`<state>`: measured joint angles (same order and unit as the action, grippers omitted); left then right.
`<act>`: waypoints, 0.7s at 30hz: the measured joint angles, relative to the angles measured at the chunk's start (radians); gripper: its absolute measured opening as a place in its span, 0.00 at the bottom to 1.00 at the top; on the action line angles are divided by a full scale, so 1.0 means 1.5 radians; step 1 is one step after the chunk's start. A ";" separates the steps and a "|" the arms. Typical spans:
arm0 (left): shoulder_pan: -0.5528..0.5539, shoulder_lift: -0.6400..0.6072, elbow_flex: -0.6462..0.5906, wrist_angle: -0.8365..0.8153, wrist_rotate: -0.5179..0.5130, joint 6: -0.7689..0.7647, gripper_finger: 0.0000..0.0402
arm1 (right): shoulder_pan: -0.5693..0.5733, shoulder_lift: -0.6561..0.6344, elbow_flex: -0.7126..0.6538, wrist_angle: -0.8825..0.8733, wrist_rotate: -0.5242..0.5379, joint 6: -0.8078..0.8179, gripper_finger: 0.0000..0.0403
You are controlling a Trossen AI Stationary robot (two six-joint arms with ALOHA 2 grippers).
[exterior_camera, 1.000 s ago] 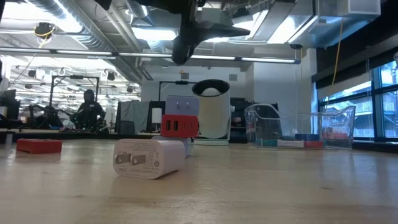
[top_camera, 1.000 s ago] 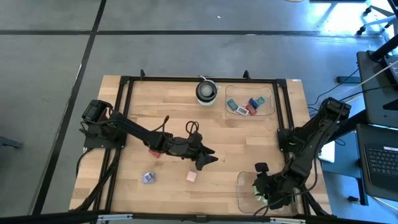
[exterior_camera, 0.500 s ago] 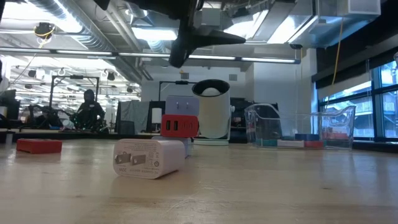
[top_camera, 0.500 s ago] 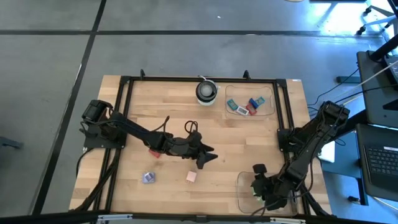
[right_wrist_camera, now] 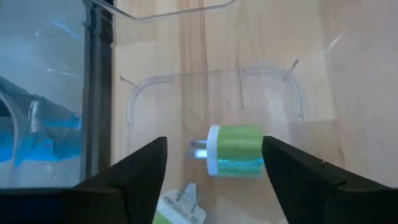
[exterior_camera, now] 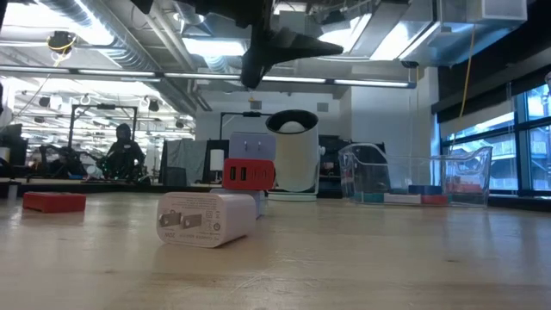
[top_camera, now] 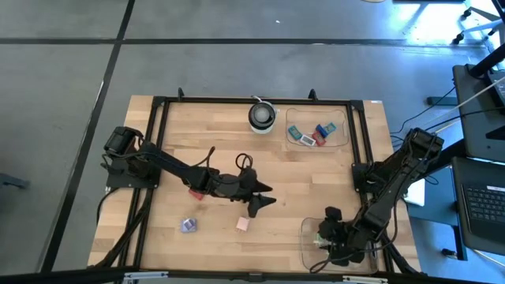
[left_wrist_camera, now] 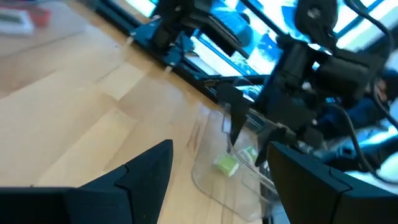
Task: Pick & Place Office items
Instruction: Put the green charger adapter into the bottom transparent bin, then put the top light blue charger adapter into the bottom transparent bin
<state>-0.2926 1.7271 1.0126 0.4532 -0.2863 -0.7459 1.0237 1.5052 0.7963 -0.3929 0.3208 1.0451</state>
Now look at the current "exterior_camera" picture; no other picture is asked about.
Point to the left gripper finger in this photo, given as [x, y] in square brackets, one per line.
[297, 45]
[254, 69]

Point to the lavender pronged wall charger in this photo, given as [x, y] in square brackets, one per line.
[251, 146]

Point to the red USB wall charger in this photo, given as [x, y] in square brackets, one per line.
[249, 174]

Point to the pale lavender charger block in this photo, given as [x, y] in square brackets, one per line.
[259, 204]

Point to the teal wall charger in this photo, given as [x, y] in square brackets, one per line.
[369, 197]

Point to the green white USB charger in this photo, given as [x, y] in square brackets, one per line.
[402, 198]

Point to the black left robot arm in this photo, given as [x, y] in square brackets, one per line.
[140, 5]

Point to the small white table lamp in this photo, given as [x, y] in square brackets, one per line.
[216, 160]

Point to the white spotlight lamp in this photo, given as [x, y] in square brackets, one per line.
[297, 159]

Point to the grey cloth partition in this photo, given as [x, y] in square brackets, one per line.
[185, 157]

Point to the clear plastic bin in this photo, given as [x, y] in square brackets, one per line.
[366, 172]

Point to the person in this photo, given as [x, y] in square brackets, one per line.
[64, 163]
[122, 150]

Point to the white plug charger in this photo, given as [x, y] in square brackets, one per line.
[206, 219]

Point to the black ceiling-mounted device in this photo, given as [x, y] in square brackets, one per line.
[60, 41]

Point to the black background rig frame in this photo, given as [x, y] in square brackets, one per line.
[251, 114]
[103, 106]

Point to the black ceiling security camera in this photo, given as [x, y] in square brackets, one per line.
[409, 64]

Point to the ribbed silver ventilation duct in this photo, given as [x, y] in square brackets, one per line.
[107, 39]

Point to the white rectangular ceiling duct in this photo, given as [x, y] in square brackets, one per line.
[503, 10]

